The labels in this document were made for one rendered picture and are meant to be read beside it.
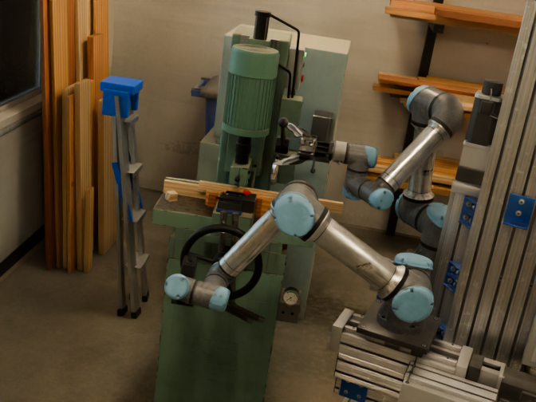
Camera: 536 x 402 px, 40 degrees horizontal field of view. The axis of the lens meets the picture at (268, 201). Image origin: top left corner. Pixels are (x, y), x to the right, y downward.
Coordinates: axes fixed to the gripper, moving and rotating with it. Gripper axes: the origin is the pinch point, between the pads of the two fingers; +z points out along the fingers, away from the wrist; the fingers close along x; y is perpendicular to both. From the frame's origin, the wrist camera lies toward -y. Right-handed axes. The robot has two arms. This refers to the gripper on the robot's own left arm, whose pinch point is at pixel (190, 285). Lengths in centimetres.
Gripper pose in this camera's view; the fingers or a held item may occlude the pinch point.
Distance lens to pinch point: 257.8
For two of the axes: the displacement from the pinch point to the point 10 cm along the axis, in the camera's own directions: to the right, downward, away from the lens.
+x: 9.9, 1.5, -0.3
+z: 0.0, 1.6, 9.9
